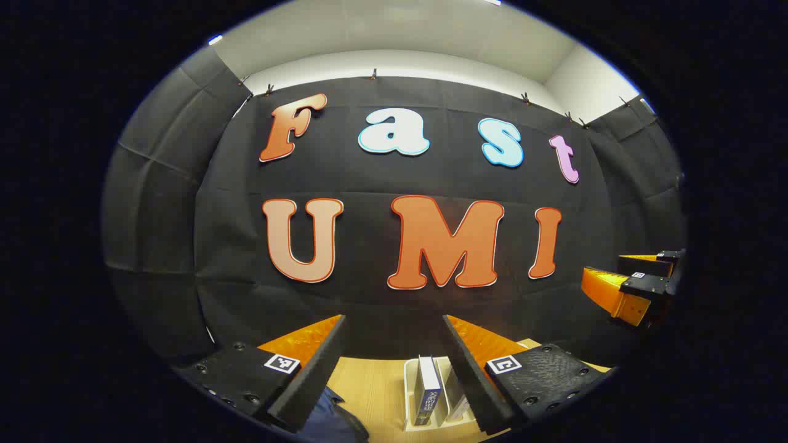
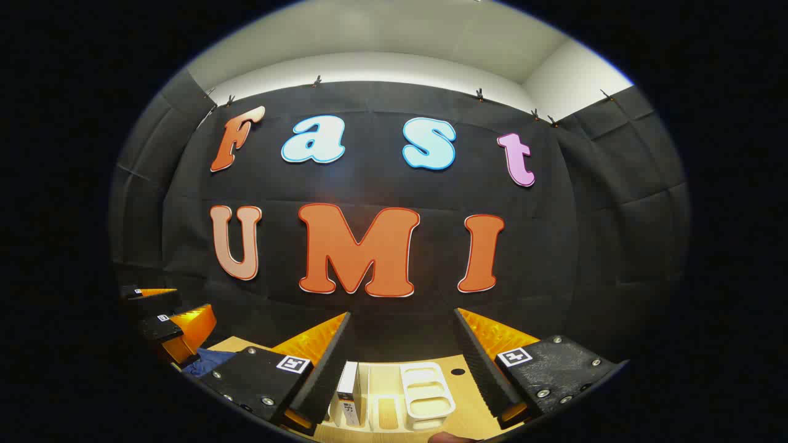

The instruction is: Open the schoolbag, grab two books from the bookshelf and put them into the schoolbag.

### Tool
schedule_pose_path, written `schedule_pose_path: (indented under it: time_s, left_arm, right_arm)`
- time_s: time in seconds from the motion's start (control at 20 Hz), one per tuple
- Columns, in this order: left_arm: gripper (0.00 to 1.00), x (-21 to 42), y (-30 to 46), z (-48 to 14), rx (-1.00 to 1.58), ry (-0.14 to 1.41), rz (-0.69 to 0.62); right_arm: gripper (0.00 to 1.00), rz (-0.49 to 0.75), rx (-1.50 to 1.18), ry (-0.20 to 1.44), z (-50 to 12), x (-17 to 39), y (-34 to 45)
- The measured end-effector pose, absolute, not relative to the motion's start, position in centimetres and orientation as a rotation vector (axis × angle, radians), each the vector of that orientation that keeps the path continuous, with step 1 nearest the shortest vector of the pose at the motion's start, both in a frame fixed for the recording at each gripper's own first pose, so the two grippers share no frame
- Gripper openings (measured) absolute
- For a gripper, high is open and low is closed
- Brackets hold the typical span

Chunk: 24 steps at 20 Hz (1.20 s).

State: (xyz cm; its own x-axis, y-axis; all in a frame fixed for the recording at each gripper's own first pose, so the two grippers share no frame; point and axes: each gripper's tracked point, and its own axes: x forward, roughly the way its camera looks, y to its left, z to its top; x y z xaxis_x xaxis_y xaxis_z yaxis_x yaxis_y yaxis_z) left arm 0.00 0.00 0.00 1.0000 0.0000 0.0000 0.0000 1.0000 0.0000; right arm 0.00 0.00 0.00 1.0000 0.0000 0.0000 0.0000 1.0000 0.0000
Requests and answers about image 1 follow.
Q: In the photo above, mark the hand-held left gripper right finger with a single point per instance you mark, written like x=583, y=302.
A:
x=477, y=391

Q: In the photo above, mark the white bookshelf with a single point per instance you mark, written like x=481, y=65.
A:
x=409, y=394

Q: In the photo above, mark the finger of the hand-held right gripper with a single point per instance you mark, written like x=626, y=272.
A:
x=643, y=286
x=646, y=266

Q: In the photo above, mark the grey cover book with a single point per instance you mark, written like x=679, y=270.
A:
x=454, y=397

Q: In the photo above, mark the blue schoolbag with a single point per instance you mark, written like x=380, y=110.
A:
x=326, y=421

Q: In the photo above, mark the blue cover book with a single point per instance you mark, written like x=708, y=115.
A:
x=428, y=387

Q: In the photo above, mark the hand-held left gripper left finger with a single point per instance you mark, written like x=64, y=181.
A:
x=311, y=384

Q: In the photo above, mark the black backdrop cloth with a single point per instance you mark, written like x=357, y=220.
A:
x=369, y=178

